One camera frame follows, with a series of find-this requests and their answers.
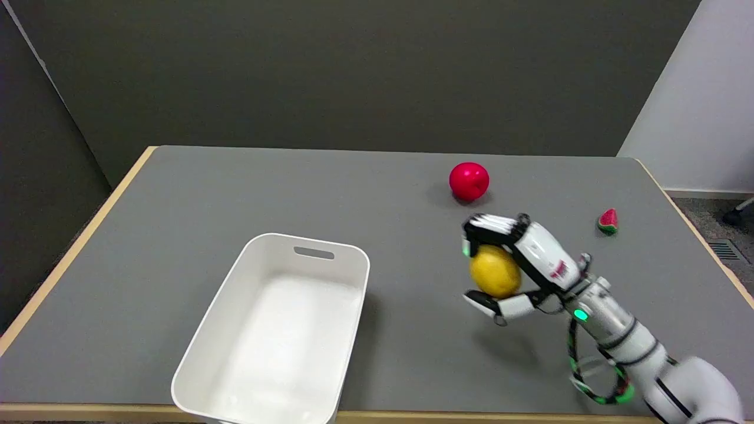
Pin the white plastic container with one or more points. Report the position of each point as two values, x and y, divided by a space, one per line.
277 333

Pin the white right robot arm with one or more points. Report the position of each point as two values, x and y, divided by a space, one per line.
642 347

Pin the red apple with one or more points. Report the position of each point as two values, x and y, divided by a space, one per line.
469 181

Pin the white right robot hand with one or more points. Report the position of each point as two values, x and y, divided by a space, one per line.
545 250

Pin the watermelon slice toy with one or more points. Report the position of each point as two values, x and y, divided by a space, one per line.
608 221

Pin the floor vent grille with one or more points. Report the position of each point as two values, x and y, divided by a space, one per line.
726 251

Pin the yellow lemon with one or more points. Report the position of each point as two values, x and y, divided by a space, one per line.
495 271

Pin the black chair caster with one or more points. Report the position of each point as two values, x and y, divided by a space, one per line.
736 215

